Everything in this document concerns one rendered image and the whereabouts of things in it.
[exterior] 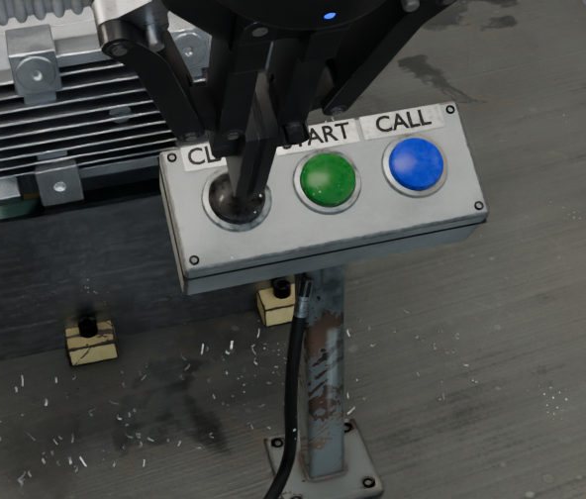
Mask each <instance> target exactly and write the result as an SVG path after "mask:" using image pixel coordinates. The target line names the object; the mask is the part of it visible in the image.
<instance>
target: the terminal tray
mask: <svg viewBox="0 0 586 499"><path fill-rule="evenodd" d="M84 7H90V8H91V9H92V5H91V1H90V0H0V26H6V25H7V24H8V21H9V19H10V18H16V20H17V22H19V23H21V24H23V23H25V22H26V21H27V19H28V16H31V15H35V17H36V19H38V20H39V21H42V20H44V19H45V17H46V15H47V13H50V12H53V13H54V15H55V16H56V17H58V18H61V17H63V15H64V13H65V11H64V10H71V9H72V12H73V13H74V14H75V15H80V14H82V12H83V8H84Z"/></svg>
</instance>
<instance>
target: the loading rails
mask: <svg viewBox="0 0 586 499"><path fill-rule="evenodd" d="M83 195H84V201H85V204H83V205H77V206H71V207H66V208H60V209H54V210H49V211H46V209H45V206H43V205H42V202H41V198H40V193H39V192H35V193H30V194H24V201H23V202H20V203H14V204H9V205H3V206H0V361H2V360H7V359H12V358H17V357H22V356H27V355H32V354H37V353H42V352H47V351H52V350H56V349H66V353H67V358H68V362H69V364H70V365H71V366H78V365H82V364H87V363H92V362H97V361H102V360H107V359H111V358H116V357H118V356H119V350H118V344H117V339H116V338H119V337H124V336H129V335H133V334H138V333H143V332H148V331H153V330H158V329H163V328H168V327H173V326H178V325H183V324H188V323H193V322H198V321H203V320H207V319H212V318H217V317H222V316H227V315H232V314H236V313H241V312H246V311H251V310H256V309H258V310H259V313H260V315H261V318H262V321H263V324H264V325H265V326H266V327H270V326H274V325H279V324H284V323H289V322H292V317H293V309H294V304H295V283H294V274H292V275H286V276H281V277H276V278H271V279H266V280H261V281H256V282H252V283H247V284H242V285H237V286H232V287H227V288H222V289H217V290H212V291H206V292H201V293H196V294H191V295H185V294H183V292H182V289H181V284H180V279H179V275H178V270H177V265H176V261H175V256H174V251H173V247H172V242H171V237H170V232H169V229H168V224H167V219H166V215H165V210H164V205H163V201H162V196H161V191H160V187H159V178H155V179H150V180H144V181H139V182H133V183H128V184H122V185H117V186H111V187H105V188H100V189H94V190H89V191H83Z"/></svg>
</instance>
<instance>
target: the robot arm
mask: <svg viewBox="0 0 586 499"><path fill-rule="evenodd" d="M90 1H91V5H92V11H93V15H94V20H95V25H96V30H97V35H98V40H99V45H100V49H101V52H102V53H104V54H105V55H107V56H109V57H110V58H112V59H114V60H116V61H118V62H120V63H121V64H123V65H125V66H127V67H129V68H131V69H133V70H134V72H135V73H136V75H137V76H138V78H139V80H140V81H141V83H142V84H143V86H144V88H145V89H146V91H147V93H148V95H149V96H150V98H151V99H152V101H153V103H154V104H155V106H156V107H157V109H158V111H159V112H160V114H161V115H162V117H163V119H164V120H165V122H166V123H167V125H168V127H169V128H170V130H171V131H172V133H173V135H174V136H175V137H176V138H177V139H178V140H179V141H183V142H190V141H194V140H197V139H199V138H201V137H202V136H203V135H204V134H205V130H206V132H207V137H208V141H209V145H210V150H211V154H212V156H213V157H214V158H222V157H224V158H225V159H226V163H227V168H228V172H229V176H230V179H231V184H232V188H233V192H234V196H235V197H240V196H246V195H248V194H256V193H261V192H264V191H265V187H266V184H267V180H268V177H269V173H270V170H271V166H272V163H273V160H274V157H275V153H276V150H277V148H279V147H284V146H295V145H299V144H302V143H305V142H306V141H308V140H309V139H310V138H311V135H310V131H309V127H308V123H307V119H308V115H309V112H311V111H314V110H317V109H320V108H322V112H323V114H324V115H327V116H336V115H339V114H341V113H343V112H345V111H346V110H348V109H349V107H350V106H351V105H352V104H353V103H354V102H355V101H356V100H357V98H358V97H359V96H360V95H361V94H362V93H363V92H364V90H365V89H366V88H367V87H368V86H369V85H370V84H371V83H372V81H373V80H374V79H375V78H376V77H377V76H378V75H379V73H380V72H381V71H382V70H383V69H384V68H385V67H386V66H387V64H388V63H389V62H390V61H391V60H392V59H393V58H394V56H395V55H396V54H397V53H398V52H399V51H400V50H401V49H402V47H403V46H404V45H405V44H406V43H407V42H408V41H409V39H410V38H411V37H412V36H413V35H414V34H415V33H416V32H417V31H418V30H419V29H420V28H421V26H422V25H423V24H424V23H425V22H427V21H428V20H429V19H431V18H432V17H434V16H435V15H437V14H438V13H440V12H441V11H443V10H444V9H445V8H447V7H448V6H450V5H451V4H453V3H454V2H456V1H457V0H90ZM582 1H583V2H584V3H585V5H586V0H582ZM169 11H170V12H171V13H173V14H174V15H176V16H178V17H180V18H181V19H183V20H185V21H187V22H188V23H190V24H192V25H194V26H195V27H197V28H199V29H201V30H202V31H204V32H206V33H208V34H209V35H211V36H212V40H211V48H210V57H209V66H208V70H206V69H205V68H203V73H204V77H205V81H206V86H207V87H195V86H194V82H193V78H192V76H191V74H190V72H189V70H188V68H187V66H186V64H185V62H184V60H183V58H182V56H181V54H180V52H179V50H178V48H177V46H176V44H175V42H174V40H173V38H172V36H171V34H170V32H169V31H168V28H169V21H168V16H167V13H168V12H169ZM271 42H274V43H273V47H272V52H271V57H270V61H269V66H268V70H267V74H266V75H267V79H268V83H269V87H268V85H267V81H266V77H265V74H264V73H262V74H258V72H259V71H260V70H264V69H265V67H266V63H267V58H268V54H269V49H270V45H271Z"/></svg>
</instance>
